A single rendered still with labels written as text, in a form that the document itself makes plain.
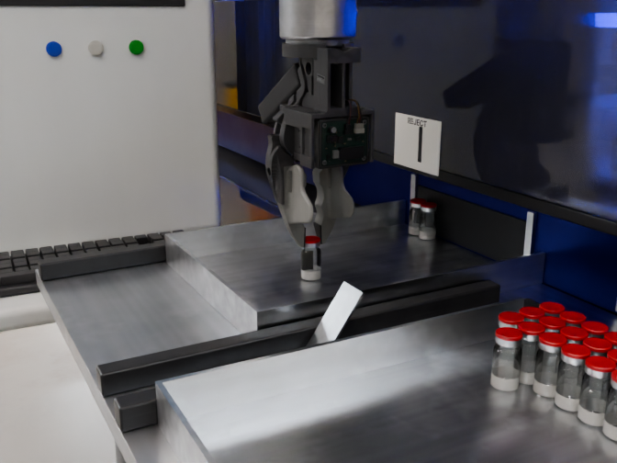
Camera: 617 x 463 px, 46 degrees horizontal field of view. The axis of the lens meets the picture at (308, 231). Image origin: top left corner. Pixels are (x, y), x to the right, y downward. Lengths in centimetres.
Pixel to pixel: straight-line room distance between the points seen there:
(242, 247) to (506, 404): 43
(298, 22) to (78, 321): 35
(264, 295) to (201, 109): 52
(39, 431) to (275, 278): 159
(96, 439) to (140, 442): 170
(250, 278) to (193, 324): 13
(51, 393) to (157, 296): 174
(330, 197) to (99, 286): 27
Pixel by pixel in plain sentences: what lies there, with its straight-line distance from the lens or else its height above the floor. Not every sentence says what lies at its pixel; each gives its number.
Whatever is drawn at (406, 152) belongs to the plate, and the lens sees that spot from 86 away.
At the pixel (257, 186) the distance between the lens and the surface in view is 133.
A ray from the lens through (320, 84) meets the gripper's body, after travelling 70.
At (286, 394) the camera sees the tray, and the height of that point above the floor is 88.
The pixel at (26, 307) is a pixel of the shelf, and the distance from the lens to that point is 100.
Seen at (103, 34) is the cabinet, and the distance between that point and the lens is 117.
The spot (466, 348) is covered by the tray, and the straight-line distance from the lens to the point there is 66.
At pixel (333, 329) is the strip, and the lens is 62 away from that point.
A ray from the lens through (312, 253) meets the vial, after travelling 79.
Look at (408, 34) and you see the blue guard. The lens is 85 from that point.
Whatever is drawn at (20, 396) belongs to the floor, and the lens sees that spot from 252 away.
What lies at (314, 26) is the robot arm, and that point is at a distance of 70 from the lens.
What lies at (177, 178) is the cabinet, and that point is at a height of 90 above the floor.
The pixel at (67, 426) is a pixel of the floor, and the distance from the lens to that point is 231.
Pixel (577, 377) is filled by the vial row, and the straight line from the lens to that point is 57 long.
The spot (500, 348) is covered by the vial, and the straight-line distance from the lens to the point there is 59.
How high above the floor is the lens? 117
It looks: 17 degrees down
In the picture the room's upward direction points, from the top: straight up
